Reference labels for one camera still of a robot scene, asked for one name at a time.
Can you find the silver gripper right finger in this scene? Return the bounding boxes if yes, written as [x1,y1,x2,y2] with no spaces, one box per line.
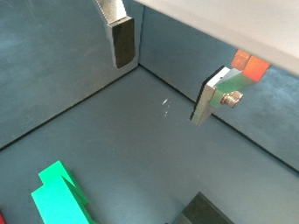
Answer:
[190,49,272,127]

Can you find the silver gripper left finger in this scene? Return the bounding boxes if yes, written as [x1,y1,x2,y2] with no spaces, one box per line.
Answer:
[95,0,137,68]

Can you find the green arch block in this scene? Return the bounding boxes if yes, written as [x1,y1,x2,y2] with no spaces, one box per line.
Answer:
[33,161,99,224]

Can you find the red base board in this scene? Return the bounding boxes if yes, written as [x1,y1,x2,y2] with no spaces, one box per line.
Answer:
[0,213,6,224]

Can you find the black holder block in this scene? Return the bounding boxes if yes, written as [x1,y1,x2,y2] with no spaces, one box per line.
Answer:
[173,192,236,224]

